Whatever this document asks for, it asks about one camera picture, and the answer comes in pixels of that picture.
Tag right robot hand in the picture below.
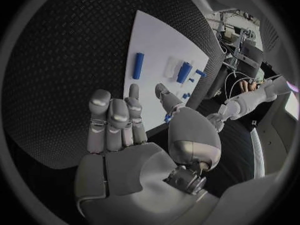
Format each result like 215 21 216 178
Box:
73 83 223 225

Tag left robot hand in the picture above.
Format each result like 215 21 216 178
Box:
206 104 232 133

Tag white task board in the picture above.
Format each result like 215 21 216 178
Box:
123 9 210 132

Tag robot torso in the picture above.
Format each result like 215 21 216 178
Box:
203 118 267 196

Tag person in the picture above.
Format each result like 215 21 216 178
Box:
238 78 259 93

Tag cluttered workshop desk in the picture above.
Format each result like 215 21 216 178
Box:
209 8 265 74

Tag long blue cylinder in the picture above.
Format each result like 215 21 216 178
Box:
131 52 145 80

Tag white cable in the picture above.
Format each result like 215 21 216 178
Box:
223 71 255 99

